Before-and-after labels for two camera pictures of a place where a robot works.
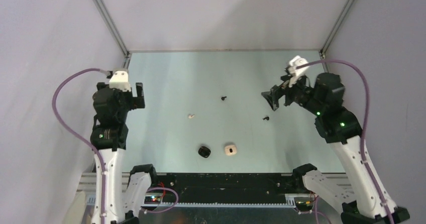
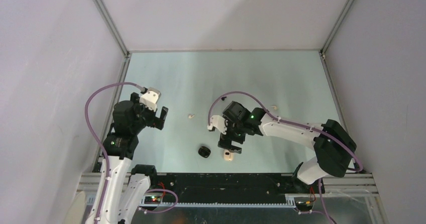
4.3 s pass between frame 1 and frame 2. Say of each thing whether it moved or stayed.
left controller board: stayed
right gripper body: moved
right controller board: stayed
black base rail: stayed
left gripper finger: moved
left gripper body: moved
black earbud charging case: stayed
